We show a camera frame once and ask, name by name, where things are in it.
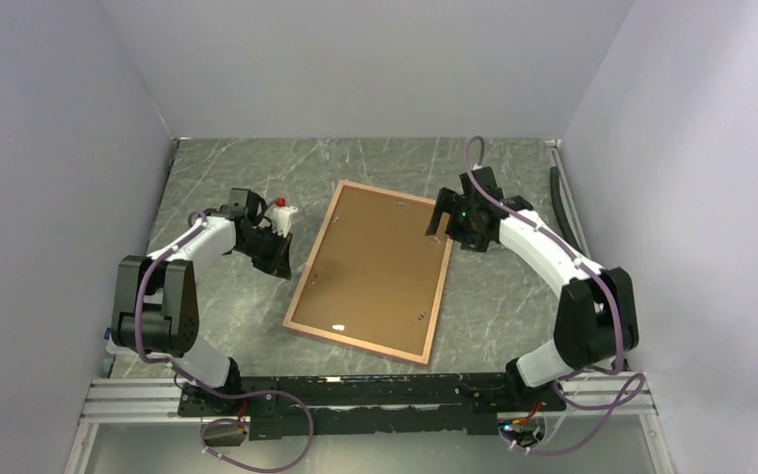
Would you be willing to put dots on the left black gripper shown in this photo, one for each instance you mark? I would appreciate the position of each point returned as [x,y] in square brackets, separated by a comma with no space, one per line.
[279,262]

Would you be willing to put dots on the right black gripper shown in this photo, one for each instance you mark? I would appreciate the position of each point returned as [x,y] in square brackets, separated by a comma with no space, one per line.
[448,201]

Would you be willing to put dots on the pink wooden picture frame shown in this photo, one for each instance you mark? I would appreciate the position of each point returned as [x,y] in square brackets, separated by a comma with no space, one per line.
[359,350]

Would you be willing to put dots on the brown backing board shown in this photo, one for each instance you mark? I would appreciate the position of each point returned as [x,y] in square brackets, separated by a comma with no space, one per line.
[369,268]

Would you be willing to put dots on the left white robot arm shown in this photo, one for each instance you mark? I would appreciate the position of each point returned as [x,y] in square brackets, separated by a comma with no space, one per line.
[156,311]

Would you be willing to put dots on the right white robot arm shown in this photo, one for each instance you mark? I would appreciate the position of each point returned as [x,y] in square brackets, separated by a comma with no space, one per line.
[596,316]

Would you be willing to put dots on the black foam tube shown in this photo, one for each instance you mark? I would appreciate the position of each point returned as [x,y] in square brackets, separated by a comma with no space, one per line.
[564,214]

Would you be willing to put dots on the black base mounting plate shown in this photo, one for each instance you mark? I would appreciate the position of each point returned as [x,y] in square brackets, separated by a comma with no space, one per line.
[473,403]

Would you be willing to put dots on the clear plastic screw box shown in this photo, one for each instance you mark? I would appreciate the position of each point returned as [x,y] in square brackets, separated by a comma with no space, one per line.
[111,348]

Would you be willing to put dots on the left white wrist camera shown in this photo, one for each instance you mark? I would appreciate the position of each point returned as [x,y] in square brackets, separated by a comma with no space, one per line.
[281,216]

